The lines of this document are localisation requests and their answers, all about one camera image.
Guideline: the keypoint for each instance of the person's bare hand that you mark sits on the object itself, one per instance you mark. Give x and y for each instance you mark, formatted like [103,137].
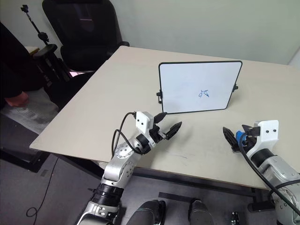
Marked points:
[17,100]

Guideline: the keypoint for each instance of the person in black clothing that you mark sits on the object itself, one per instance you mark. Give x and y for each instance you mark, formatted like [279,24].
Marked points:
[14,65]

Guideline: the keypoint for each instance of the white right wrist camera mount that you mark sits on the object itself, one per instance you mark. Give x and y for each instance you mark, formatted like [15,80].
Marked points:
[267,133]

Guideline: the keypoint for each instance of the black seat cushion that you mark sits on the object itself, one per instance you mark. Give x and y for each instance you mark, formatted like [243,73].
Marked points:
[68,89]

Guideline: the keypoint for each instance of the small black tripod camera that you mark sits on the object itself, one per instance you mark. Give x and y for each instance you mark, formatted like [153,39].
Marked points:
[24,8]

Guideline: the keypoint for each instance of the blue plastic object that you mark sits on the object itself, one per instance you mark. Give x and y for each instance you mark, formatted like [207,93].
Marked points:
[240,135]

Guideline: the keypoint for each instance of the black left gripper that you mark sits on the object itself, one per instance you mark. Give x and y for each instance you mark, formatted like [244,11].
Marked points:
[155,134]

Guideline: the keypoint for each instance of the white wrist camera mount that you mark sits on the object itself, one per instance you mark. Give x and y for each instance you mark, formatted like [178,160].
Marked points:
[267,133]
[143,122]

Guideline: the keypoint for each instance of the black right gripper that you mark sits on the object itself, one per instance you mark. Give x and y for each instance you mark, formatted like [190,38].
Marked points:
[252,137]

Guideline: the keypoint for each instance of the black framed whiteboard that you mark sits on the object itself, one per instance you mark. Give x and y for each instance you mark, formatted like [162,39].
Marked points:
[199,79]

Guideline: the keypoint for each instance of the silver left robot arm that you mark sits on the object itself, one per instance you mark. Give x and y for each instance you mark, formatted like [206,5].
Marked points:
[117,166]

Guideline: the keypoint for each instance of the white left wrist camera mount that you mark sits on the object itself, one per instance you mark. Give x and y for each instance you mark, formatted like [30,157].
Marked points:
[143,122]

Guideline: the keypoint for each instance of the pink object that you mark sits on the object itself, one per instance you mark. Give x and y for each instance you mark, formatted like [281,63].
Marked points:
[76,73]

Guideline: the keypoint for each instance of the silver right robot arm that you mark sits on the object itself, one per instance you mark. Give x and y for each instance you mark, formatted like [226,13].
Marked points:
[274,164]

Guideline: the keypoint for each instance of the black office chair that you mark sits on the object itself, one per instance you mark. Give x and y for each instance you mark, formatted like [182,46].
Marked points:
[86,30]

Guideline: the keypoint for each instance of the black whiteboard stand knob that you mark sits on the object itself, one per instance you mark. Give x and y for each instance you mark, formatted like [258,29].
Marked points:
[236,87]
[159,95]

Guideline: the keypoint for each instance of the dark rounded shape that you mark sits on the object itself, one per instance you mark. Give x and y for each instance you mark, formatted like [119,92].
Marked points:
[147,212]
[201,212]

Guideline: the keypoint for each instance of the small black studded object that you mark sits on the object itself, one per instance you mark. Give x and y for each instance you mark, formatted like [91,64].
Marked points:
[235,217]

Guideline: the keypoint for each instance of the black tripod stand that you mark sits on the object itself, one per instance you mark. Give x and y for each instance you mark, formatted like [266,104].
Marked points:
[45,51]

